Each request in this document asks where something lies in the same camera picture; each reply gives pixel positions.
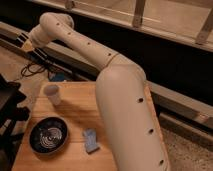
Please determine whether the blue object on floor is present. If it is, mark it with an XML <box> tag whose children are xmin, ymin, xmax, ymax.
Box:
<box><xmin>49</xmin><ymin>73</ymin><xmax>66</xmax><ymax>82</ymax></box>

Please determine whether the black chair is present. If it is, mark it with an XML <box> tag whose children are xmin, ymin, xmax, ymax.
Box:
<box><xmin>0</xmin><ymin>74</ymin><xmax>30</xmax><ymax>170</ymax></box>

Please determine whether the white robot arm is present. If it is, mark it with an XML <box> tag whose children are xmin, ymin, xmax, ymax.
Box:
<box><xmin>22</xmin><ymin>12</ymin><xmax>171</xmax><ymax>171</ymax></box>

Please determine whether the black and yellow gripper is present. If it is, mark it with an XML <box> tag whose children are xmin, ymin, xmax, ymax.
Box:
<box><xmin>16</xmin><ymin>33</ymin><xmax>48</xmax><ymax>60</ymax></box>

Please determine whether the wooden railing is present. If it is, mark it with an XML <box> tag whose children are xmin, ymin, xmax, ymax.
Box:
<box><xmin>29</xmin><ymin>0</ymin><xmax>213</xmax><ymax>52</ymax></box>

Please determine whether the black cable on floor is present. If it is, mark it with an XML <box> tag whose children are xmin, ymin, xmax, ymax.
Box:
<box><xmin>20</xmin><ymin>61</ymin><xmax>51</xmax><ymax>78</ymax></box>

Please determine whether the dark patterned bowl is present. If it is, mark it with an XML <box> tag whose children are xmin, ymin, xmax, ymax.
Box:
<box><xmin>29</xmin><ymin>117</ymin><xmax>68</xmax><ymax>154</ymax></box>

